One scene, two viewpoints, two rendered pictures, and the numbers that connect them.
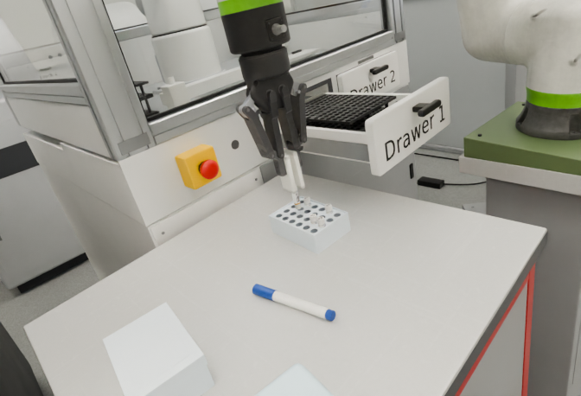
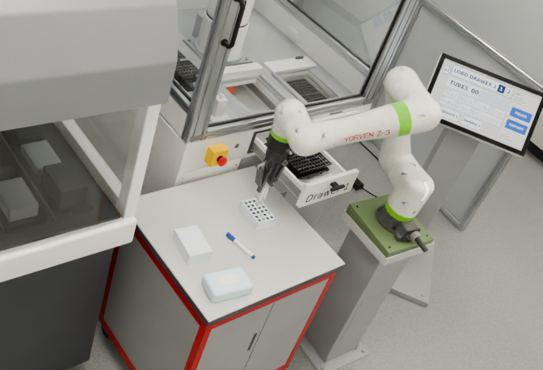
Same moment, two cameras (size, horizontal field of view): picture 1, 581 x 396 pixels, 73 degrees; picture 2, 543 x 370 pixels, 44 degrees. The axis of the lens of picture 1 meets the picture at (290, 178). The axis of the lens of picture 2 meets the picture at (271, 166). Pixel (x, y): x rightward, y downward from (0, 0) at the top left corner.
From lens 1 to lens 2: 1.85 m
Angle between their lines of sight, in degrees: 15
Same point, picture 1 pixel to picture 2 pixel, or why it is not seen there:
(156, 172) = (196, 151)
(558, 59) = (399, 198)
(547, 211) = (365, 256)
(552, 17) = (405, 180)
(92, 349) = (158, 228)
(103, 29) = (214, 90)
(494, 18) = (392, 159)
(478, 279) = (308, 269)
